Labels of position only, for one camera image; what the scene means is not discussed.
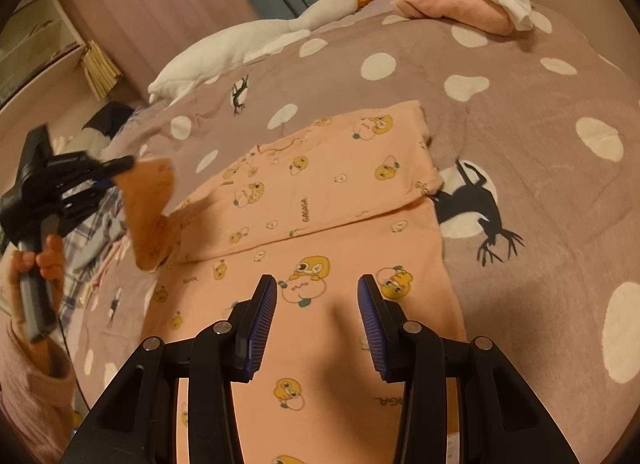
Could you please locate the straw tassel ornament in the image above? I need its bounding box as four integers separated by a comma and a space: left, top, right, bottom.
80, 41, 123, 100

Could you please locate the white shelf unit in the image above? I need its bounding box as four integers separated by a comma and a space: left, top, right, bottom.
0, 0, 87, 109

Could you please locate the pink curtain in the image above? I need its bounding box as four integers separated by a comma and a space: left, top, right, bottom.
60, 0, 506, 107

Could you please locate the person's left forearm pink sleeve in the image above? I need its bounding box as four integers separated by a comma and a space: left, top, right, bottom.
0, 316, 77, 447

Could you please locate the blue plaid cloth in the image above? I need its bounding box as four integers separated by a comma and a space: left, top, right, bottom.
59, 189, 132, 305

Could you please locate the white goose plush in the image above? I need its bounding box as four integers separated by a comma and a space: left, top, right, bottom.
147, 0, 378, 104

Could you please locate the dark cloth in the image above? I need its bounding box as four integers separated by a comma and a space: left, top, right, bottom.
82, 102, 136, 141

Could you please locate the person's left hand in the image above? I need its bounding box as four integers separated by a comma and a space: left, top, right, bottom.
0, 234, 66, 339

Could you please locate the mauve dotted blanket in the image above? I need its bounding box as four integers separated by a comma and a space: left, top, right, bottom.
65, 0, 640, 464

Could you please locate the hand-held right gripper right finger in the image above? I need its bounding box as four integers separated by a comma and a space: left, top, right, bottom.
356, 274, 581, 464

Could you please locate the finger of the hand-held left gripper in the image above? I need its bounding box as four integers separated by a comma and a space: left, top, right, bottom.
60, 179, 122, 227
80, 155, 137, 183

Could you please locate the pink printed pajama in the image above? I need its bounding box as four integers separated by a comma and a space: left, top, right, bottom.
115, 100, 468, 464

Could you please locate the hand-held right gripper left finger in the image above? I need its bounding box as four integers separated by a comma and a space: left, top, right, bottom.
60, 274, 278, 464

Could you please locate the pink folded cloth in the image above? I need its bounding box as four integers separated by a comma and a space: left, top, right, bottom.
391, 0, 516, 37

